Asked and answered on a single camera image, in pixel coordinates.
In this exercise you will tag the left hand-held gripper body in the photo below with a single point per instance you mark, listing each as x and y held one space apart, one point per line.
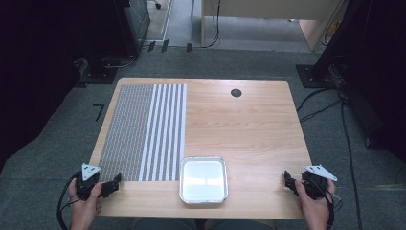
86 182

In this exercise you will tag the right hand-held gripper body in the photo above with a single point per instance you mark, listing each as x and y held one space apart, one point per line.
316 182

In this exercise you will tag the person's left hand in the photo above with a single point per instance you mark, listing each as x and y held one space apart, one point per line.
83 209

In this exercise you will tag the person's right hand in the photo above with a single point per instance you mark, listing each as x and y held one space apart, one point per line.
314 211

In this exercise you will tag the grey woven white-striped placemat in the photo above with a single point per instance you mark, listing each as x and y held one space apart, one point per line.
143 134

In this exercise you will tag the square metal tray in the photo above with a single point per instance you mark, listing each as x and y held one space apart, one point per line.
203 179

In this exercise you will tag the black round table grommet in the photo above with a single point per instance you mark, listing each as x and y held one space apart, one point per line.
236 93

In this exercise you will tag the black metal stand base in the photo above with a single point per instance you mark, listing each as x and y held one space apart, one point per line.
314 76

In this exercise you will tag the black stand with base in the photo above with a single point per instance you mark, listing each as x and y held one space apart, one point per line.
99 38

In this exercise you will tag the beige wooden desk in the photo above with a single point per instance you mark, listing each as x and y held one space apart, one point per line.
271 9

